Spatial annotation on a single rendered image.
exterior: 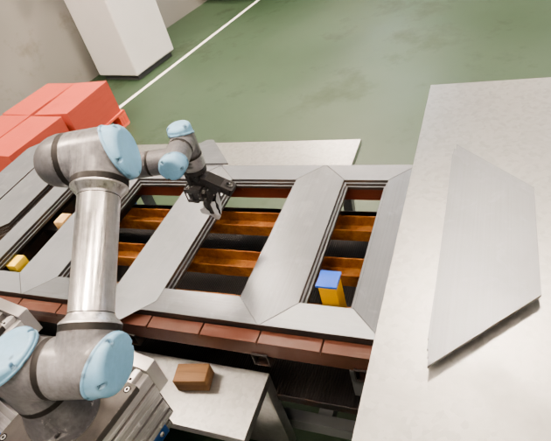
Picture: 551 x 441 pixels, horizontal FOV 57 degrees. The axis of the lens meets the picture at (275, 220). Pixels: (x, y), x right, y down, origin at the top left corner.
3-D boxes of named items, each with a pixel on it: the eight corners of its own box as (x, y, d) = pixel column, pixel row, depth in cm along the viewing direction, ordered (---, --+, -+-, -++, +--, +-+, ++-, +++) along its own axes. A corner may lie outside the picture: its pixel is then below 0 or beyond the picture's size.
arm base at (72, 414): (62, 460, 97) (35, 436, 91) (16, 431, 105) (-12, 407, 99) (114, 394, 107) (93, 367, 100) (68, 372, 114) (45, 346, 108)
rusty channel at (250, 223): (66, 213, 238) (60, 205, 235) (431, 228, 173) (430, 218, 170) (55, 224, 233) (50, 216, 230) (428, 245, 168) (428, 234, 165)
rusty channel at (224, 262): (38, 244, 224) (31, 235, 221) (424, 273, 159) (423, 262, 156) (25, 256, 218) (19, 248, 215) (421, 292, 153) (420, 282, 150)
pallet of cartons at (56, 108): (32, 211, 384) (0, 164, 357) (-31, 194, 430) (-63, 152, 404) (139, 123, 459) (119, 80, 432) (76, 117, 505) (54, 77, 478)
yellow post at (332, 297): (333, 318, 153) (323, 275, 142) (349, 319, 151) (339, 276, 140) (330, 331, 150) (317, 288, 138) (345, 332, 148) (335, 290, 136)
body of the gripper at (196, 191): (198, 190, 169) (186, 160, 162) (220, 190, 166) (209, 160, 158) (188, 204, 164) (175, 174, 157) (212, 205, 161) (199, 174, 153)
